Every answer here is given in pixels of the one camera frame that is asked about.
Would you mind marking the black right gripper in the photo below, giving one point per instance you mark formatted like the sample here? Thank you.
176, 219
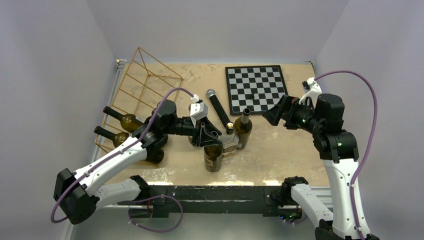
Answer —
274, 114

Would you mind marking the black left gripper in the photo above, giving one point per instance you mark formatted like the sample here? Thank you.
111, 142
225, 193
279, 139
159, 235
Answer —
197, 133

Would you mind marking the olive green wine bottle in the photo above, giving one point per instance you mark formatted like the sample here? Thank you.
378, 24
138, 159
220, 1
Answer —
213, 154

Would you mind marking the square clear liquor bottle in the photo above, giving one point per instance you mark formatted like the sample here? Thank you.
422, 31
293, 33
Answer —
230, 142

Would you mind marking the dark green wine bottle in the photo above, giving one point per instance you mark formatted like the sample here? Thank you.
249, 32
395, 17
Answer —
128, 122

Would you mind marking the green wine bottle white label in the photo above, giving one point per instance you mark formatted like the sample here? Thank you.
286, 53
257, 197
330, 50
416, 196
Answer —
154, 158

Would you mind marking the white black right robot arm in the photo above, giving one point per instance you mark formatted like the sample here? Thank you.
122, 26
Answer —
338, 150

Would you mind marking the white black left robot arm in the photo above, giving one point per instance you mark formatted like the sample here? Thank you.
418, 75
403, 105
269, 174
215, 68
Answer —
79, 193

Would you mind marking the green bottle tan label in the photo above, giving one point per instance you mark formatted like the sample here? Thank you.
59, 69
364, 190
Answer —
243, 127

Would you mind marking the black white chessboard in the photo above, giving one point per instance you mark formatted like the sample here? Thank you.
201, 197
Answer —
265, 82

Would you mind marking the black handheld microphone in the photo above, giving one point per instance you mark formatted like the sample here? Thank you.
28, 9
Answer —
212, 96

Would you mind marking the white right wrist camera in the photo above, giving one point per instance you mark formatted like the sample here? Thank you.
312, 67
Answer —
311, 92

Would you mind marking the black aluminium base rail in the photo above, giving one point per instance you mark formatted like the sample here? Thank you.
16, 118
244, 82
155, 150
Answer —
161, 200

